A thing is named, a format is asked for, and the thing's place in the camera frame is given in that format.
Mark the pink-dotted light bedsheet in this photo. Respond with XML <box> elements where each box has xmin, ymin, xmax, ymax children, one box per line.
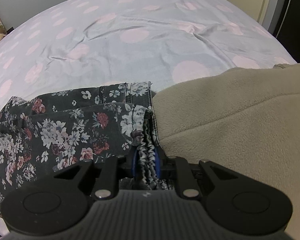
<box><xmin>0</xmin><ymin>0</ymin><xmax>299</xmax><ymax>238</ymax></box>

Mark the black floral garment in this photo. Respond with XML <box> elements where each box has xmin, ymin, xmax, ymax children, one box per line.
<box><xmin>0</xmin><ymin>82</ymin><xmax>160</xmax><ymax>204</ymax></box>

